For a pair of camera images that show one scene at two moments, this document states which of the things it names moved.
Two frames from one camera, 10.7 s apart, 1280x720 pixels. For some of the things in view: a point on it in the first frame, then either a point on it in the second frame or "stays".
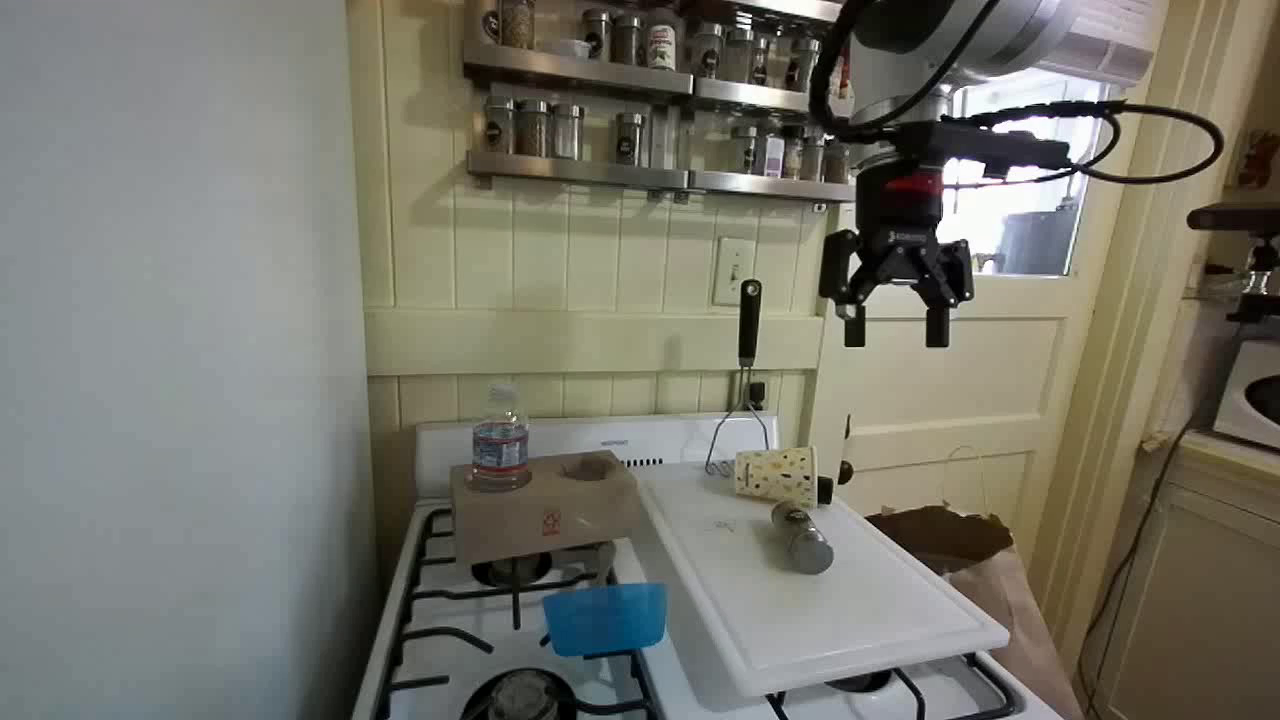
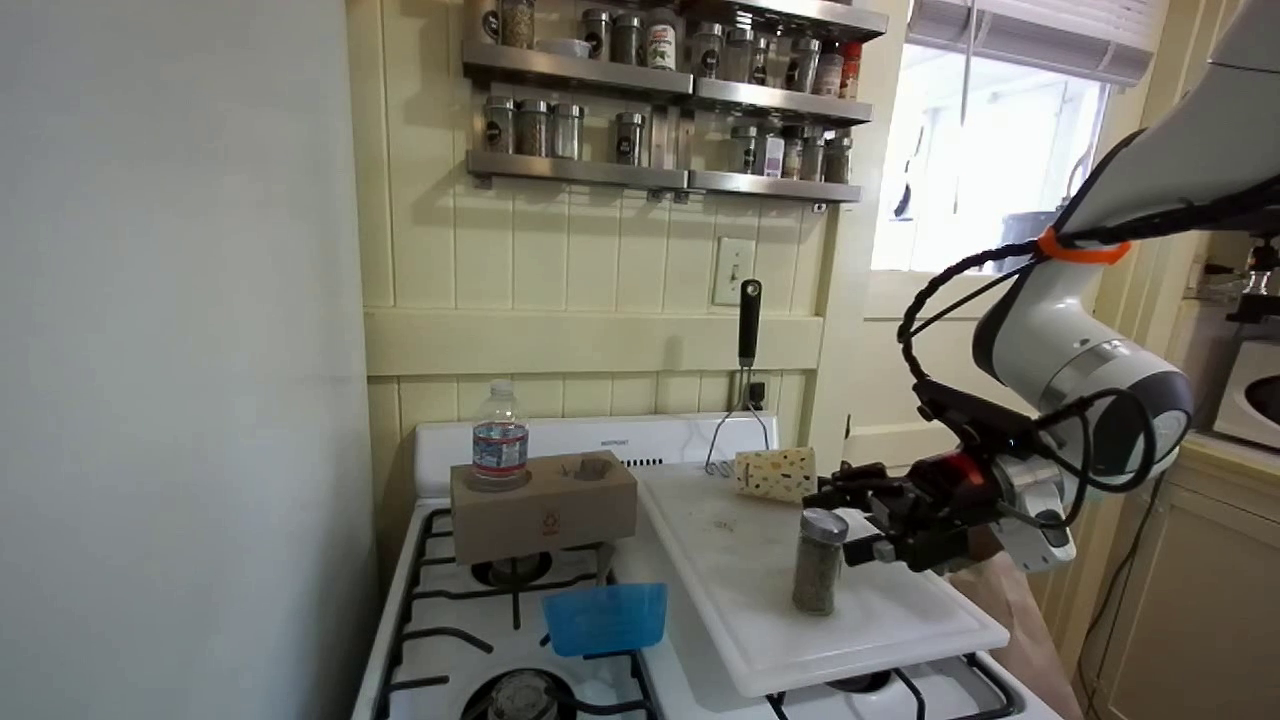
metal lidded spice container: [790, 540] → [819, 560]
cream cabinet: [1188, 625] stays
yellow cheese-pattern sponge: [781, 476] stays
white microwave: [1248, 404] stays
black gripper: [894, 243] → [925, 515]
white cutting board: [762, 625] stays
